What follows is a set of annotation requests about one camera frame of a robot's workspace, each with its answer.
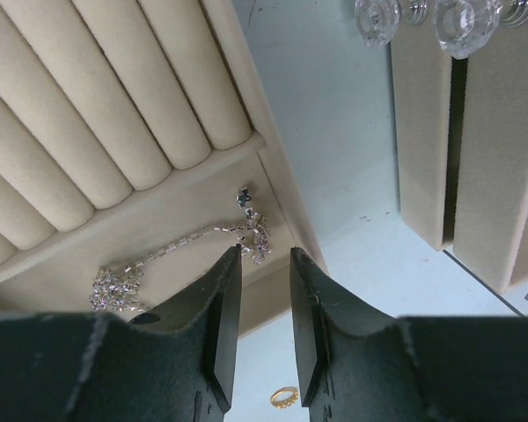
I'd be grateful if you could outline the silver rhinestone chain necklace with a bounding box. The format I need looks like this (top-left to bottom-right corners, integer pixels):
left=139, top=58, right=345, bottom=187
left=89, top=186, right=274, bottom=314

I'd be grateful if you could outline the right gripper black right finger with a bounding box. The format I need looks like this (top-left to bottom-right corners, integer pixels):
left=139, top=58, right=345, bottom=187
left=290, top=247, right=394, bottom=407

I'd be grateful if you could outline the beige velvet ring tray drawer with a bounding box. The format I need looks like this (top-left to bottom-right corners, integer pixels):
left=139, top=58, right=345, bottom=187
left=0, top=1, right=322, bottom=334

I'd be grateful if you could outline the gold ring lower right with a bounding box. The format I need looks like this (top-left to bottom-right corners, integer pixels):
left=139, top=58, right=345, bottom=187
left=270, top=385, right=299, bottom=412

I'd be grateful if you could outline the beige jewelry box clear case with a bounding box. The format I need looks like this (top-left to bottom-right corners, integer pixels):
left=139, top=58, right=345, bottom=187
left=390, top=1, right=528, bottom=293

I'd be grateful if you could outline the clear crystal box knob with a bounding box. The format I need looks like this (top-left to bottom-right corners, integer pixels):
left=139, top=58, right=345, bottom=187
left=354, top=0, right=429, bottom=48
left=432, top=0, right=528, bottom=60

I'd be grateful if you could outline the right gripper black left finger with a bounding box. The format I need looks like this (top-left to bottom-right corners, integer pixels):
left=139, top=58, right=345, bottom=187
left=131, top=246, right=242, bottom=416

